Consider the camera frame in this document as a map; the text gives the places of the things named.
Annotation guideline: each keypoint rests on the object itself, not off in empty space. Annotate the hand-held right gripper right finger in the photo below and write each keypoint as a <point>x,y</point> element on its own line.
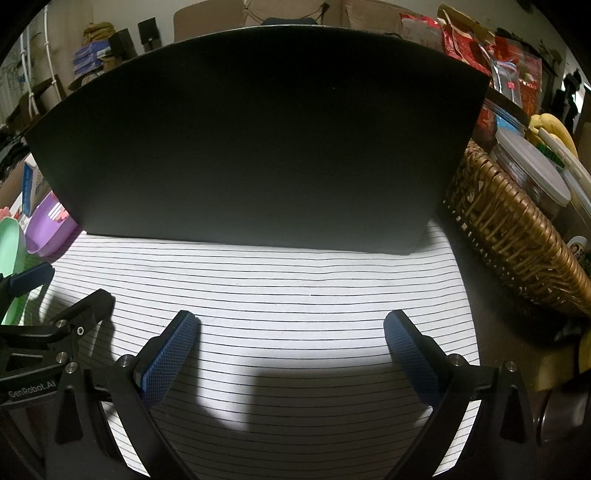
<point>411,362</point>

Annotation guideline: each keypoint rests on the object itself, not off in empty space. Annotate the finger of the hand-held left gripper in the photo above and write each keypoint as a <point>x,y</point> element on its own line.
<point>90,314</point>
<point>32,278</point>

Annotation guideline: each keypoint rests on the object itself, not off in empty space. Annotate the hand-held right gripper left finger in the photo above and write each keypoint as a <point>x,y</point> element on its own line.
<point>168,357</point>

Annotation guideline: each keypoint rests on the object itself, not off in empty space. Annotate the mint green case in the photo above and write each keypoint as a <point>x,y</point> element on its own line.
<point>11,249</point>

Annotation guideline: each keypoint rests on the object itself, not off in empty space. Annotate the black storage box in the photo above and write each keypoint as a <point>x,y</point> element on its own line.
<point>258,138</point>

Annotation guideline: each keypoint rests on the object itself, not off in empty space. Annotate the container with white lid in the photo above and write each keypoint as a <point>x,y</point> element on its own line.
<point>531,164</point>

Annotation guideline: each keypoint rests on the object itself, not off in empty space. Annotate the purple oval plastic case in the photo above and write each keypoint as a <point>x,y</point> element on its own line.
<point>48,226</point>

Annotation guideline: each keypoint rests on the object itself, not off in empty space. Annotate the blue white carton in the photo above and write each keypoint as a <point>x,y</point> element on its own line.
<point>32,184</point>

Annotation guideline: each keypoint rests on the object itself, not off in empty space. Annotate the brown wicker basket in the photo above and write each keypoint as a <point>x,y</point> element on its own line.
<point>508,230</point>

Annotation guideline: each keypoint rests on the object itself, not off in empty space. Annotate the stack of purple boxes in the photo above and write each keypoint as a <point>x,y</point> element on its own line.
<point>90,57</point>

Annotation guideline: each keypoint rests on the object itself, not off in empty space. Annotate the white stand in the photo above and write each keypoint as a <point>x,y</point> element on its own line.
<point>46,46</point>

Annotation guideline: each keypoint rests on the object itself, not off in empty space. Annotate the white green brush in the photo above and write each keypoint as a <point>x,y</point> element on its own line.
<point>561,153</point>

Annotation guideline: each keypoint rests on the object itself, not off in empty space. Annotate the black speaker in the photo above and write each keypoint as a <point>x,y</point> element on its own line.
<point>150,32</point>

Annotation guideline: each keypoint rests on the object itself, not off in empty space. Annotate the bunch of bananas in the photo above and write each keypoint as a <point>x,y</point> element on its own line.
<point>554,127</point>

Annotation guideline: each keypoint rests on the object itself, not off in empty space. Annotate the blue foil packet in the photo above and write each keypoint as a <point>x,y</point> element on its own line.
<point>508,92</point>

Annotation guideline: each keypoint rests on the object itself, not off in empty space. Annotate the brown sofa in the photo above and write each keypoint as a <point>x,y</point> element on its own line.
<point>207,23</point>

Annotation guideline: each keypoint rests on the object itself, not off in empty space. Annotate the pile of red snack packets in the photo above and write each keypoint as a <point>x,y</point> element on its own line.
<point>461,41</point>

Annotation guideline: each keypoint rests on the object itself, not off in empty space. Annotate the dark cushion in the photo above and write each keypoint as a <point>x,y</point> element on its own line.
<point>288,21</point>

